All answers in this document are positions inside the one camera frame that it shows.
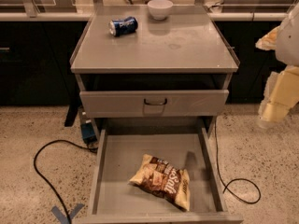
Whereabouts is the black drawer handle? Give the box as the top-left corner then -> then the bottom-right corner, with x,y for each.
143,98 -> 167,106

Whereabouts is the brown chip bag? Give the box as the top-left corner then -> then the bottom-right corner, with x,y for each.
129,154 -> 191,211

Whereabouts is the black floor cable right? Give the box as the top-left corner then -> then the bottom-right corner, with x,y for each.
213,121 -> 262,205

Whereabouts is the blue soda can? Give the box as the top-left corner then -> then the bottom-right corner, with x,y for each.
109,17 -> 138,37

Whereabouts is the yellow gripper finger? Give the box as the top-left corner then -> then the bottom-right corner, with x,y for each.
258,66 -> 299,126
255,26 -> 279,50

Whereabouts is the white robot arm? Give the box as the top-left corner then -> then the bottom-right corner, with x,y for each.
256,4 -> 299,129

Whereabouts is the closed top drawer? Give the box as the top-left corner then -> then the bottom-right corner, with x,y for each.
80,90 -> 229,118

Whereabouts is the grey drawer cabinet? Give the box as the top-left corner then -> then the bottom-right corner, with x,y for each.
71,5 -> 238,132

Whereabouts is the white bowl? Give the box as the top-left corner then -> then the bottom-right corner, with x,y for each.
148,0 -> 173,20

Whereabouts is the black floor cable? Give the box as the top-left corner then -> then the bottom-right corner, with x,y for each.
33,139 -> 99,224
213,121 -> 262,205

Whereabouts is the dark counter cabinet right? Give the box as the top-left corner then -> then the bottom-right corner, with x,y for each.
214,18 -> 285,104

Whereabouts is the blue tape cross mark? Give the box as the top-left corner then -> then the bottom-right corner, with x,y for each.
50,203 -> 86,224

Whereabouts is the black floor cable left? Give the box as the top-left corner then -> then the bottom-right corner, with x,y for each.
33,139 -> 99,224

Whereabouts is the dark counter cabinet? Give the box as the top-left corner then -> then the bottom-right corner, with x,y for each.
0,21 -> 86,105
214,18 -> 285,104

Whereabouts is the blue power adapter box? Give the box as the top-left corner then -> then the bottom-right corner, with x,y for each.
80,122 -> 97,144

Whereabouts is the dark counter cabinet left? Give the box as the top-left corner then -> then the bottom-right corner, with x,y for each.
0,21 -> 86,105

